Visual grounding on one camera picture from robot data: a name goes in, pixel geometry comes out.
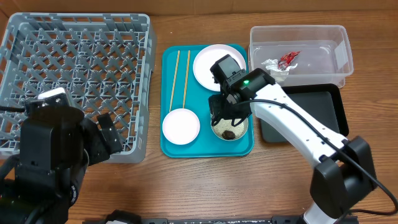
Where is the white tissue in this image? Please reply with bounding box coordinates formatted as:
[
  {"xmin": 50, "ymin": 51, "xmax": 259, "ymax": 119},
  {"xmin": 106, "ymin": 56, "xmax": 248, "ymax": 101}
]
[{"xmin": 261, "ymin": 59, "xmax": 298, "ymax": 83}]

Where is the wooden chopstick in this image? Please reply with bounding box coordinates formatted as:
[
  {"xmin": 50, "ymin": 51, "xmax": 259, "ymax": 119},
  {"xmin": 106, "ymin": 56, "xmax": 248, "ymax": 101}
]
[
  {"xmin": 169, "ymin": 50, "xmax": 180, "ymax": 112},
  {"xmin": 182, "ymin": 50, "xmax": 191, "ymax": 109}
]

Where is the right wooden chopstick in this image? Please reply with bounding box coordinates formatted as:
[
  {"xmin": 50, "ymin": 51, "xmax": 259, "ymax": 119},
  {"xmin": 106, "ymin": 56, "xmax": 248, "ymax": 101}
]
[{"xmin": 182, "ymin": 50, "xmax": 191, "ymax": 109}]

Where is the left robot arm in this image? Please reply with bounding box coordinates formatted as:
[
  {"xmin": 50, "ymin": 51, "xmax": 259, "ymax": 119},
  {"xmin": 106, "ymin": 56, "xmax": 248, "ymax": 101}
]
[{"xmin": 1, "ymin": 106, "xmax": 122, "ymax": 223}]

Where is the large white plate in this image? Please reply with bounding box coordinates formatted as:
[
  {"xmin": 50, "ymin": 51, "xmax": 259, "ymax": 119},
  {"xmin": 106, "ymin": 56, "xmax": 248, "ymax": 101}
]
[{"xmin": 193, "ymin": 44, "xmax": 246, "ymax": 92}]

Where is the teal serving tray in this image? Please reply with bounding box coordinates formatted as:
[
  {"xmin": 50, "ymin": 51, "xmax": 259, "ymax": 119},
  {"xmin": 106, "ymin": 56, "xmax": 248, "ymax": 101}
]
[{"xmin": 160, "ymin": 45, "xmax": 254, "ymax": 158}]

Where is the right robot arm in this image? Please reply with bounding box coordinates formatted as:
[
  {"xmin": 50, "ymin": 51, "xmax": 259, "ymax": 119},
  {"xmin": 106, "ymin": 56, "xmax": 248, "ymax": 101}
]
[{"xmin": 209, "ymin": 66, "xmax": 376, "ymax": 223}]

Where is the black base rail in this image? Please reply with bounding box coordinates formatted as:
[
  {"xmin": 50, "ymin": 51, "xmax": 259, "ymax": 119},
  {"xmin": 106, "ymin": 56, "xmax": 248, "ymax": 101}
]
[{"xmin": 82, "ymin": 210, "xmax": 360, "ymax": 224}]

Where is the small white pink plate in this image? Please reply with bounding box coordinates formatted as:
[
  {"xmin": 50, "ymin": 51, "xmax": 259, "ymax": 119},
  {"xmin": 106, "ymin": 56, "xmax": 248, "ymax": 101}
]
[{"xmin": 162, "ymin": 108, "xmax": 200, "ymax": 145}]

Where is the grey dishwasher rack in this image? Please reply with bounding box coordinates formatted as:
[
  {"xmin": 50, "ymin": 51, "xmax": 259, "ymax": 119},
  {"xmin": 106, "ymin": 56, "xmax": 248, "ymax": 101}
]
[{"xmin": 1, "ymin": 12, "xmax": 157, "ymax": 163}]

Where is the black tray bin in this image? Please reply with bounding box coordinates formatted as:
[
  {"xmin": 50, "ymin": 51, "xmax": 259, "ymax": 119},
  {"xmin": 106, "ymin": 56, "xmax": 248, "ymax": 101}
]
[{"xmin": 257, "ymin": 83, "xmax": 349, "ymax": 144}]

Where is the bowl of rice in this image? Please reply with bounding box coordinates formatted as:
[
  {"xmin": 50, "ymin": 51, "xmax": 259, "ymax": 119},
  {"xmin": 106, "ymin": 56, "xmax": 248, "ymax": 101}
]
[{"xmin": 211, "ymin": 119, "xmax": 248, "ymax": 141}]

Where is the clear plastic bin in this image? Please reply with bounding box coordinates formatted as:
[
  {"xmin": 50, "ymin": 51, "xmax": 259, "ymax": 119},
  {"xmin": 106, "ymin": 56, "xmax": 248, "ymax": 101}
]
[{"xmin": 248, "ymin": 25, "xmax": 354, "ymax": 88}]

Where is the red snack wrapper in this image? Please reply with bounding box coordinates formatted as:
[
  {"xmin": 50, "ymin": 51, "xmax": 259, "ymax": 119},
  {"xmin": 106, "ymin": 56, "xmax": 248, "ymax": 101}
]
[{"xmin": 278, "ymin": 51, "xmax": 300, "ymax": 70}]

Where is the left wooden chopstick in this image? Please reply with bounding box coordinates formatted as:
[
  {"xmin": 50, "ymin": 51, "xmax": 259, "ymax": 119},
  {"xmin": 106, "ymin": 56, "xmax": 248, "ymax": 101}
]
[{"xmin": 169, "ymin": 50, "xmax": 180, "ymax": 112}]

